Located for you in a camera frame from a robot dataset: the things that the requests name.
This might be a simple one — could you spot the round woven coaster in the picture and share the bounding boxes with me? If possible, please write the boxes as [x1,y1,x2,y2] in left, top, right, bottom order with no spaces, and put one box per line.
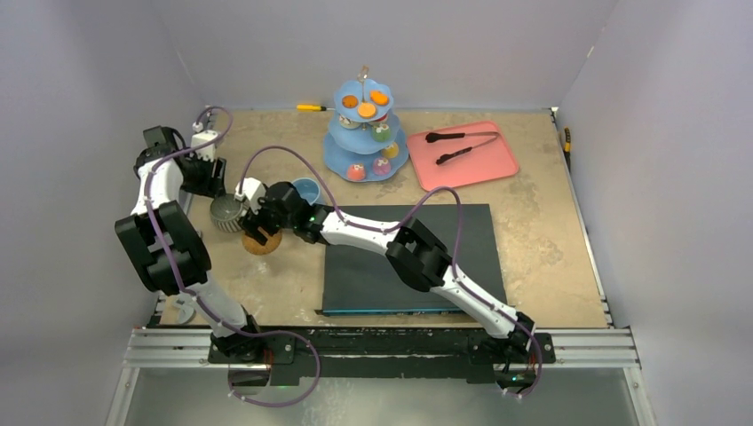
[241,232,283,256]

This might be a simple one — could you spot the grey ribbed cup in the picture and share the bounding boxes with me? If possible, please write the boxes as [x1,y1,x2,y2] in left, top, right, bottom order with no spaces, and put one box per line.
[210,193,248,233]

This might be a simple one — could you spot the blue ceramic mug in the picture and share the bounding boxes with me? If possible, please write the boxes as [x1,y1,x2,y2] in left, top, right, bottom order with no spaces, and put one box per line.
[291,177,323,204]

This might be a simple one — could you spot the blue three-tier cake stand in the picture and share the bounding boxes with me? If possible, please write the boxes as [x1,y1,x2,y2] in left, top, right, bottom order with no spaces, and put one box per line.
[323,66,409,183]

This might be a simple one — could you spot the yellow small cake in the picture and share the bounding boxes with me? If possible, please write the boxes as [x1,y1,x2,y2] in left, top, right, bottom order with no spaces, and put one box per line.
[381,142,400,160]

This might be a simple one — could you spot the orange disc sweet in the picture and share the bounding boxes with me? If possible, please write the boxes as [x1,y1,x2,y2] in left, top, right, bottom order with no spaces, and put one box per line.
[341,95,361,108]

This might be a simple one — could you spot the orange round cookie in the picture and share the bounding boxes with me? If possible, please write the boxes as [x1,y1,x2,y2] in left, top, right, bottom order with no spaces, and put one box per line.
[357,102,377,119]

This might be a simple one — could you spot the orange flower cookie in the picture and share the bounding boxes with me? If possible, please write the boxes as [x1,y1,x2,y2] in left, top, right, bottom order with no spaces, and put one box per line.
[369,91,391,107]

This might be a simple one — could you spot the black serving tongs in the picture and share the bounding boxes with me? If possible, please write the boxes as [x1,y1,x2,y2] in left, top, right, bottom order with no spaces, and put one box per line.
[424,130,503,167]

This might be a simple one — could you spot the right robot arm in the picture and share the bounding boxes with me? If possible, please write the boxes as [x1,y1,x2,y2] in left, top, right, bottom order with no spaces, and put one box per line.
[234,178,543,361]

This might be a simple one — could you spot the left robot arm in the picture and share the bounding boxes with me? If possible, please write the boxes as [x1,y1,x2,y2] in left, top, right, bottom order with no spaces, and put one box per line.
[115,126,266,363]

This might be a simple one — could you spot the pink serving tray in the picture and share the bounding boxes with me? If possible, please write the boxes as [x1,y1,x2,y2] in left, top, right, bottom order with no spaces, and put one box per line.
[407,121,519,191]

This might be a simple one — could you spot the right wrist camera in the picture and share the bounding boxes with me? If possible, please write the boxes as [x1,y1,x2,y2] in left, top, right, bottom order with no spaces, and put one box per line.
[234,177,266,214]

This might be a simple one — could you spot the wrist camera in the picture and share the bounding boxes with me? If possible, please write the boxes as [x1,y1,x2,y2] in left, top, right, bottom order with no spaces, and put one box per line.
[234,177,266,214]
[190,122,220,162]

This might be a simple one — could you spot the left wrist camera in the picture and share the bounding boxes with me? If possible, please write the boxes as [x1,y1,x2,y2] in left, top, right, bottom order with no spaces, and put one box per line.
[190,122,220,162]

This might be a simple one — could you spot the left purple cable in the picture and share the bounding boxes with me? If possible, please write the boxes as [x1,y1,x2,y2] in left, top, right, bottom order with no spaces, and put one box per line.
[143,106,322,410]

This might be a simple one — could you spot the yellow handled screwdriver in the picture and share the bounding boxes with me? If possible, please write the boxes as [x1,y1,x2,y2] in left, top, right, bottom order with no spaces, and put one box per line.
[296,104,328,112]
[563,127,572,154]

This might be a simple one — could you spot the adjustable wrench red handle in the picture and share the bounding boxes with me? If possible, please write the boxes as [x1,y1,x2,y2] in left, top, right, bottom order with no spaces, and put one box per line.
[172,295,195,325]

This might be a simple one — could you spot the aluminium frame rail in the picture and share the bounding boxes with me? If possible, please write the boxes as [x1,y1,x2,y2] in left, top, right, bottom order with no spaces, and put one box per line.
[107,326,655,425]

